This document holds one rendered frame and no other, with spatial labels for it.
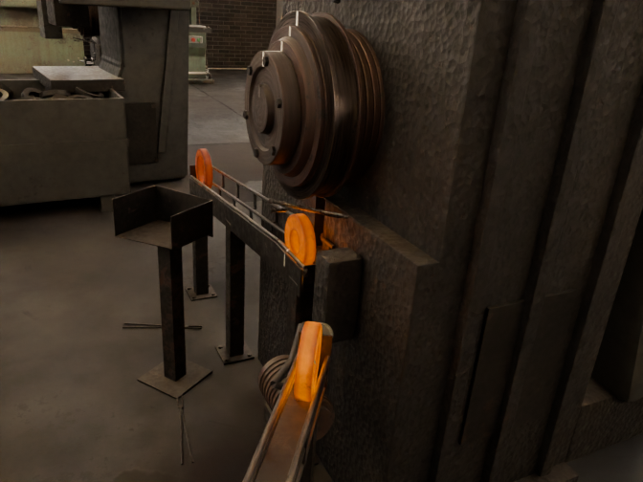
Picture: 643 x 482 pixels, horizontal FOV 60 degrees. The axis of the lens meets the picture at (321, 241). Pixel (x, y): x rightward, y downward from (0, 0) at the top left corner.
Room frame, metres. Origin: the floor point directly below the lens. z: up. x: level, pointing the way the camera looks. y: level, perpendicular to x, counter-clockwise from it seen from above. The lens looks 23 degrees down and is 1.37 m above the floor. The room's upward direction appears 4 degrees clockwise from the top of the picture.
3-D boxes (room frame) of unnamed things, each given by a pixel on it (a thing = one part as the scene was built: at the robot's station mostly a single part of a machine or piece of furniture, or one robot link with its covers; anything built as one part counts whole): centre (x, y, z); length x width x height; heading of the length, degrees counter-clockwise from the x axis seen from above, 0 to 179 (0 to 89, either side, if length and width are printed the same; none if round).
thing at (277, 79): (1.44, 0.16, 1.11); 0.28 x 0.06 x 0.28; 27
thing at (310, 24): (1.48, 0.07, 1.11); 0.47 x 0.06 x 0.47; 27
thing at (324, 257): (1.28, -0.05, 0.68); 0.11 x 0.08 x 0.24; 117
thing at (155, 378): (1.80, 0.55, 0.36); 0.26 x 0.20 x 0.72; 62
